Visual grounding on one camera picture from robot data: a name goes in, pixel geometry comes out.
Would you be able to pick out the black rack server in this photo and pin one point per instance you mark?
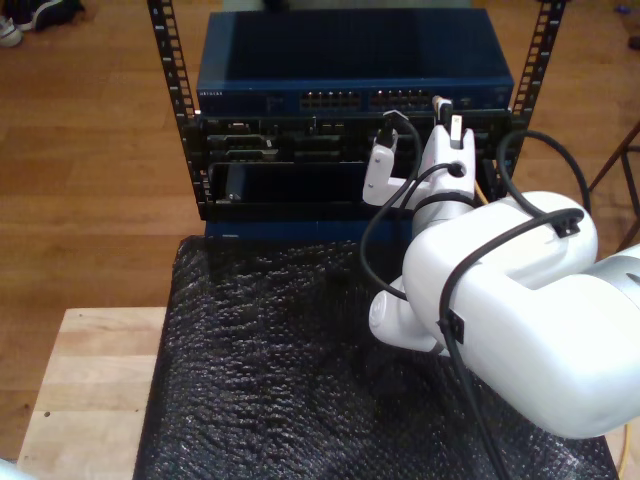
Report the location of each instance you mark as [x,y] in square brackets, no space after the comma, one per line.
[300,142]

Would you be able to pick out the blue rack base board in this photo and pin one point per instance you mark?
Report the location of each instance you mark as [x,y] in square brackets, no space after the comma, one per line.
[300,230]

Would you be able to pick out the brown wooden chair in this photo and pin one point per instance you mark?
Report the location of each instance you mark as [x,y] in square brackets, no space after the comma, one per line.
[612,160]

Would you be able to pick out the small blue floor object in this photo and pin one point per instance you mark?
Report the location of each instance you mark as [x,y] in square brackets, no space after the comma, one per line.
[622,8]

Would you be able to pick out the black bubble mat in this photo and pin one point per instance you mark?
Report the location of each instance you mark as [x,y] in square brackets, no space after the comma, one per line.
[275,375]

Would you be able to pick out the dark sneaker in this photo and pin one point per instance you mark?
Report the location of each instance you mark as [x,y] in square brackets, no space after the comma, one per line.
[50,12]

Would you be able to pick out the white sneaker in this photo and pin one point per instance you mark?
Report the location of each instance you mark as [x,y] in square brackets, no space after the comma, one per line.
[9,31]

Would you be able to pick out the black perforated rack post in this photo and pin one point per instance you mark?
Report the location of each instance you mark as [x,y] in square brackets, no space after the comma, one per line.
[170,55]
[542,45]

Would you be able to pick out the blue network switch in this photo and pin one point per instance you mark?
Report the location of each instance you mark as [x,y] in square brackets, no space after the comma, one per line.
[300,45]

